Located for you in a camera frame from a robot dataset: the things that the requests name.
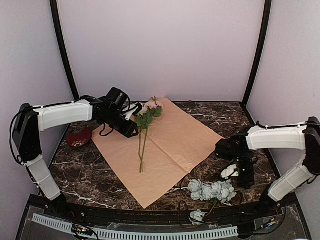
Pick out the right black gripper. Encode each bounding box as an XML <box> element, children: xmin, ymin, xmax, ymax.
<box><xmin>234</xmin><ymin>152</ymin><xmax>256</xmax><ymax>189</ymax></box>

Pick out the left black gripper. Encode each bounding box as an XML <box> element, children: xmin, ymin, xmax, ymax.
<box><xmin>101</xmin><ymin>108</ymin><xmax>140</xmax><ymax>138</ymax></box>

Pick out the white fake flower stem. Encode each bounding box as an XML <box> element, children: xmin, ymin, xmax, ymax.
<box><xmin>135</xmin><ymin>106</ymin><xmax>148</xmax><ymax>173</ymax></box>

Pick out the pink fake flower stem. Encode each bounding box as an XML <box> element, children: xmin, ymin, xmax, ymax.
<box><xmin>142</xmin><ymin>96</ymin><xmax>164</xmax><ymax>160</ymax></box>

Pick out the peach wrapping paper sheet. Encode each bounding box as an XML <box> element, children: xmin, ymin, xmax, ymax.
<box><xmin>92</xmin><ymin>98</ymin><xmax>222</xmax><ymax>209</ymax></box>

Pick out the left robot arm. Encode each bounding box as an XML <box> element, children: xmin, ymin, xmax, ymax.
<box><xmin>9</xmin><ymin>87</ymin><xmax>143</xmax><ymax>218</ymax></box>

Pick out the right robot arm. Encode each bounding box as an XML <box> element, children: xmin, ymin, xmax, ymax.
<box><xmin>215</xmin><ymin>116</ymin><xmax>320</xmax><ymax>217</ymax></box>

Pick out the blue fake flower bunch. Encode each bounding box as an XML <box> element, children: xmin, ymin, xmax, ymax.
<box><xmin>187</xmin><ymin>179</ymin><xmax>271</xmax><ymax>204</ymax></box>

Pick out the single blue fake flower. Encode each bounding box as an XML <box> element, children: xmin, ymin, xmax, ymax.
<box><xmin>189</xmin><ymin>209</ymin><xmax>206</xmax><ymax>224</ymax></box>

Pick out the small circuit board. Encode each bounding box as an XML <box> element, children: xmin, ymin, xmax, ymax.
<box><xmin>71</xmin><ymin>224</ymin><xmax>93</xmax><ymax>236</ymax></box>

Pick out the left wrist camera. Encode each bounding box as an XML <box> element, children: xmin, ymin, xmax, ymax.
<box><xmin>121</xmin><ymin>101</ymin><xmax>143</xmax><ymax>121</ymax></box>

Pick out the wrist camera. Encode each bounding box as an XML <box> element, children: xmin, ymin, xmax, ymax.
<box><xmin>220</xmin><ymin>164</ymin><xmax>239</xmax><ymax>181</ymax></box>
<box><xmin>121</xmin><ymin>101</ymin><xmax>143</xmax><ymax>121</ymax></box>

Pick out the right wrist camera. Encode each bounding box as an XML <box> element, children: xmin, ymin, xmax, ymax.
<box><xmin>220</xmin><ymin>164</ymin><xmax>239</xmax><ymax>181</ymax></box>

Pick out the left black frame post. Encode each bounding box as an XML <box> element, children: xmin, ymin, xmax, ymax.
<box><xmin>49</xmin><ymin>0</ymin><xmax>80</xmax><ymax>100</ymax></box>

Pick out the black frame post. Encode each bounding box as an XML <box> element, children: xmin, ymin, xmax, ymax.
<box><xmin>49</xmin><ymin>0</ymin><xmax>80</xmax><ymax>100</ymax></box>
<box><xmin>241</xmin><ymin>0</ymin><xmax>272</xmax><ymax>109</ymax></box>

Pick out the white slotted cable duct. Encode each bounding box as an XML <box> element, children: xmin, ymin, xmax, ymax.
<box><xmin>31</xmin><ymin>213</ymin><xmax>239</xmax><ymax>240</ymax></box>

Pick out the right black frame post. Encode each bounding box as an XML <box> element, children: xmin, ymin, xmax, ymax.
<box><xmin>241</xmin><ymin>0</ymin><xmax>272</xmax><ymax>109</ymax></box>

